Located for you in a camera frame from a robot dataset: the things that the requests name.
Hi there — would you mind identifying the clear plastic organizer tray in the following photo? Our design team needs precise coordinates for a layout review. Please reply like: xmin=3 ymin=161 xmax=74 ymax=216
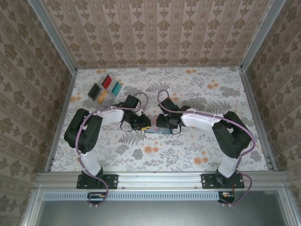
xmin=87 ymin=74 xmax=124 ymax=109

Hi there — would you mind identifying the aluminium frame post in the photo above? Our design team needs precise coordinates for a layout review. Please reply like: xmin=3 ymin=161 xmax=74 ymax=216
xmin=27 ymin=0 xmax=78 ymax=73
xmin=241 ymin=0 xmax=286 ymax=71

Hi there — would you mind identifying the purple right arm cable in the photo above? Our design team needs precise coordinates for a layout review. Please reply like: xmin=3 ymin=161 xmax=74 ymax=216
xmin=157 ymin=89 xmax=257 ymax=208

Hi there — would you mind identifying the orange card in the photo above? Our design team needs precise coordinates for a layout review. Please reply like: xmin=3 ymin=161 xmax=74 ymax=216
xmin=97 ymin=91 xmax=109 ymax=105

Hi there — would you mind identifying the black cable connector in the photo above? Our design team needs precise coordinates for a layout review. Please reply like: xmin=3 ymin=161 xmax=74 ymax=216
xmin=87 ymin=192 xmax=107 ymax=205
xmin=217 ymin=190 xmax=236 ymax=204

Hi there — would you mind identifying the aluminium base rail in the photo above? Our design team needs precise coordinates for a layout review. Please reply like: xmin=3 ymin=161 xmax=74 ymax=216
xmin=34 ymin=171 xmax=291 ymax=189

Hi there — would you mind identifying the teal card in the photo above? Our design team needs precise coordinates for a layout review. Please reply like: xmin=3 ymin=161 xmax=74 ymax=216
xmin=111 ymin=82 xmax=123 ymax=96

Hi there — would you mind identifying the grey slotted cable duct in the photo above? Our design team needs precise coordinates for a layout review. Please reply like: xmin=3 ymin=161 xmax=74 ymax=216
xmin=43 ymin=191 xmax=218 ymax=201

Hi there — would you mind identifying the black card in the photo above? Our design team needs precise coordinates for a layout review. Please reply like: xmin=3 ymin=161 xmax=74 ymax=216
xmin=88 ymin=83 xmax=101 ymax=98

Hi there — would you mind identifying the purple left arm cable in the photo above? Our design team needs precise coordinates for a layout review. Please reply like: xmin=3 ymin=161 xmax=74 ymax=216
xmin=76 ymin=92 xmax=150 ymax=209

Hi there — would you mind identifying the floral table cover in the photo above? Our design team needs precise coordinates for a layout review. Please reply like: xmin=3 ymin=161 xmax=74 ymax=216
xmin=50 ymin=67 xmax=271 ymax=172

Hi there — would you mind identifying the red card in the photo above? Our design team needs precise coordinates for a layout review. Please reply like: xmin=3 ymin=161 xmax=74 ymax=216
xmin=102 ymin=74 xmax=112 ymax=89

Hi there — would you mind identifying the aluminium side rail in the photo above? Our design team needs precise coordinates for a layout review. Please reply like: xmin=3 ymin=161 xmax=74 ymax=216
xmin=44 ymin=70 xmax=78 ymax=172
xmin=238 ymin=67 xmax=278 ymax=171

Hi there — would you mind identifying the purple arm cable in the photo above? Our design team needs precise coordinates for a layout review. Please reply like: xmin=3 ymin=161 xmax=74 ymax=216
xmin=157 ymin=89 xmax=257 ymax=208
xmin=76 ymin=92 xmax=150 ymax=209

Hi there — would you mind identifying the grey metal sheet panel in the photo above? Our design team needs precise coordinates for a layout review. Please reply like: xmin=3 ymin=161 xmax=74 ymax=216
xmin=35 ymin=190 xmax=286 ymax=226

